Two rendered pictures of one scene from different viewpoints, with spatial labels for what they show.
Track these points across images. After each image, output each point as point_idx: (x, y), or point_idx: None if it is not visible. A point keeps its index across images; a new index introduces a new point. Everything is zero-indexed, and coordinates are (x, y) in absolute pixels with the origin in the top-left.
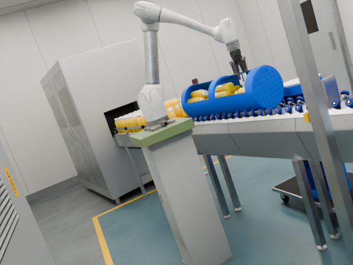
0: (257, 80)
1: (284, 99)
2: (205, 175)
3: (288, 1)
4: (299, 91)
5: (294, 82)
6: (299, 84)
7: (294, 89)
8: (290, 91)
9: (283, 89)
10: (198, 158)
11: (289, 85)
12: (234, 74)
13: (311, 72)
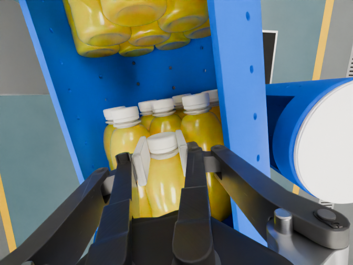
0: None
1: (287, 97)
2: (37, 94)
3: None
4: (285, 175)
5: (325, 160)
6: (301, 187)
7: (287, 172)
8: (280, 158)
9: (288, 137)
10: (4, 95)
11: (294, 165)
12: (94, 172)
13: None
